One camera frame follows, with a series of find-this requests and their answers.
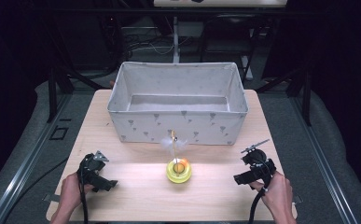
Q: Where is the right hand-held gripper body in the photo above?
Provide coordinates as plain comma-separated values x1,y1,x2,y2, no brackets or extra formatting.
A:
241,138,277,185

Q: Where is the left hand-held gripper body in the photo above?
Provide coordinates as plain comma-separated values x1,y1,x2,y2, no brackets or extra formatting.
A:
77,150,110,185

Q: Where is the yellow feather cat toy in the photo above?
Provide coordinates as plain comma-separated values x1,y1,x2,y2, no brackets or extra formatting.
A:
160,130,193,184

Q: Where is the white printed fabric storage box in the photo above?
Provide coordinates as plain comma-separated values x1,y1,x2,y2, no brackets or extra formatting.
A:
106,61,250,147

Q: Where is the person's left hand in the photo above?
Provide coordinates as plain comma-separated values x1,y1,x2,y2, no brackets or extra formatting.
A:
59,172,93,210

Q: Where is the person's right hand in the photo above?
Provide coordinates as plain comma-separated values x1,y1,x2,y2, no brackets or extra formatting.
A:
250,171,294,217

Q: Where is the grey tape strip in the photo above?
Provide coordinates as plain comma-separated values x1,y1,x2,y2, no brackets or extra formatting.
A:
42,193,61,203

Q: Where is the black tape square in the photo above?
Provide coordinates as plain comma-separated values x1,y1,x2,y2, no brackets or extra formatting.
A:
49,125,70,141

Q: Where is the black chair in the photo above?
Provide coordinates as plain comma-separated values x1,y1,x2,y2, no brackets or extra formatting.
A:
200,13,263,82

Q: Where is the white pole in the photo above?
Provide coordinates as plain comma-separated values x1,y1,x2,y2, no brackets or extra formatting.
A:
172,15,182,64

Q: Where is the light background table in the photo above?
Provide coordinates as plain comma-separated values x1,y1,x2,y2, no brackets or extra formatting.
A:
153,0,288,8

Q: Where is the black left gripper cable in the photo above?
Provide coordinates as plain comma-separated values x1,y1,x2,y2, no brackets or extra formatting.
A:
77,167,90,224

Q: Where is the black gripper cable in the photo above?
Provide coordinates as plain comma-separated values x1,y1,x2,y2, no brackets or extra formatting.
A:
247,188,268,224
77,167,90,224

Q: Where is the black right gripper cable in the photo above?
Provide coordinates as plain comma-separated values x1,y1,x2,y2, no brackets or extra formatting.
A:
247,188,268,224

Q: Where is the black floor cable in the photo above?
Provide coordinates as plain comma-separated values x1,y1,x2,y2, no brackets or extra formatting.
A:
0,157,69,224

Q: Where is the metal floor rail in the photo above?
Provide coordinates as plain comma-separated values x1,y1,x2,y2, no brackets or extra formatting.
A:
0,92,74,224
289,96,359,224

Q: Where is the black metal frame stand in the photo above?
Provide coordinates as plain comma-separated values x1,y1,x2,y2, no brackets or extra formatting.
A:
256,66,312,127
46,66,107,124

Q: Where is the bundle of floor cables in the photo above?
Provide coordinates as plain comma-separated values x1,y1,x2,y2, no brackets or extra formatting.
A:
121,34,191,57

